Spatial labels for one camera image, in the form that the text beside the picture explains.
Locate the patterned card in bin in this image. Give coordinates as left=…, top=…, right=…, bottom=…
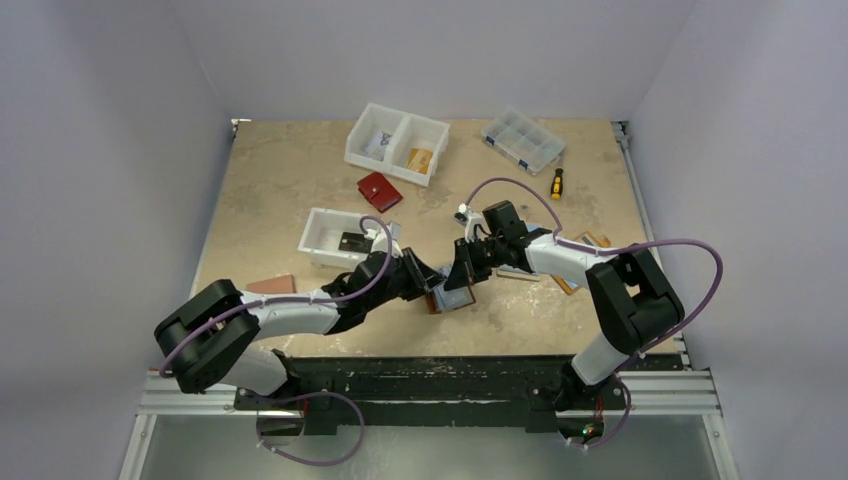
left=362, top=130, right=393, bottom=162

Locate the red leather card holder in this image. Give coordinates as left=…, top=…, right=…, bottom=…
left=357, top=172, right=403, bottom=213

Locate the tan leather card holder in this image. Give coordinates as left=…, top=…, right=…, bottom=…
left=424, top=284, right=476, bottom=315

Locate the gold card in bin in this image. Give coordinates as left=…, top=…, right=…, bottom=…
left=406, top=148, right=433, bottom=174

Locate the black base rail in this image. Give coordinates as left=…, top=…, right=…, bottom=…
left=234, top=355, right=626, bottom=436

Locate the blue card white tray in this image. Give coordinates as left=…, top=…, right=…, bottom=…
left=496, top=265, right=541, bottom=282

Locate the white two-compartment bin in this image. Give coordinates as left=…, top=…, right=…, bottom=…
left=344, top=103, right=450, bottom=187

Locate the black card in bin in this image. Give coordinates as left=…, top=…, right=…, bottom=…
left=338, top=232, right=372, bottom=254

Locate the purple cable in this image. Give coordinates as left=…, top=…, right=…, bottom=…
left=462, top=177, right=725, bottom=452
left=158, top=215, right=395, bottom=467

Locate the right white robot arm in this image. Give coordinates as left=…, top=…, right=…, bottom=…
left=444, top=201, right=684, bottom=407

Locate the clear plastic organizer box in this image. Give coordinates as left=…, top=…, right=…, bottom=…
left=481, top=107, right=566, bottom=175

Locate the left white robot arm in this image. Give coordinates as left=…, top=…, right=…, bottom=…
left=154, top=248, right=446, bottom=409

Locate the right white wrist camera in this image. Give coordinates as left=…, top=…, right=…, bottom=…
left=454, top=203, right=485, bottom=242

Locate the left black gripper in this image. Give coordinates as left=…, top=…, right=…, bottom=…
left=365, top=247, right=446, bottom=312

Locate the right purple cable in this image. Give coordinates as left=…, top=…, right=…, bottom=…
left=462, top=177, right=725, bottom=452

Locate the pink leather card holder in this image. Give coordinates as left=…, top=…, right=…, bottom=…
left=245, top=275, right=296, bottom=295

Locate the small white plastic bin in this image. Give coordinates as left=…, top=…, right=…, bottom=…
left=298, top=207, right=380, bottom=270

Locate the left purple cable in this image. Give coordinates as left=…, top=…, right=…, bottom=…
left=158, top=215, right=395, bottom=467

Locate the yellow black screwdriver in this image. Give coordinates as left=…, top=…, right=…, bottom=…
left=550, top=167, right=564, bottom=200

